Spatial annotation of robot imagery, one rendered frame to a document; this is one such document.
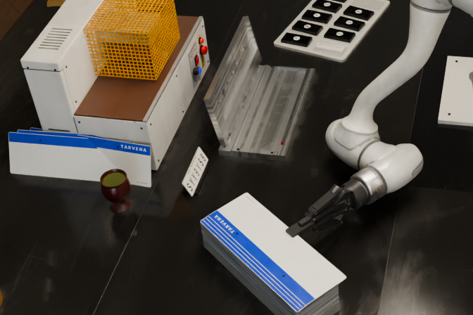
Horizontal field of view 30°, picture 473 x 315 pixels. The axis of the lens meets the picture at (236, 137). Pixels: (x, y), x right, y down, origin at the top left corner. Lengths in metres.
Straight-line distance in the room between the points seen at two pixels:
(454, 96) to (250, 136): 0.64
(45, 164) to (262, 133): 0.66
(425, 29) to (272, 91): 0.78
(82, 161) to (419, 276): 1.04
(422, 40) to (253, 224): 0.63
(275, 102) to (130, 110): 0.50
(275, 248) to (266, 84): 0.81
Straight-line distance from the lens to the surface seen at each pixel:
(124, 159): 2.60
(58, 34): 2.63
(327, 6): 3.24
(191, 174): 2.54
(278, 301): 2.16
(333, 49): 3.01
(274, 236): 2.25
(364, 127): 2.43
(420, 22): 2.21
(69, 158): 2.67
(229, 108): 2.68
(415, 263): 2.32
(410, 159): 2.39
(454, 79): 2.89
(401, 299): 2.24
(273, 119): 2.73
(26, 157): 2.74
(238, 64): 2.79
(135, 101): 2.60
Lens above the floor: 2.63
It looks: 40 degrees down
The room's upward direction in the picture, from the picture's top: 8 degrees counter-clockwise
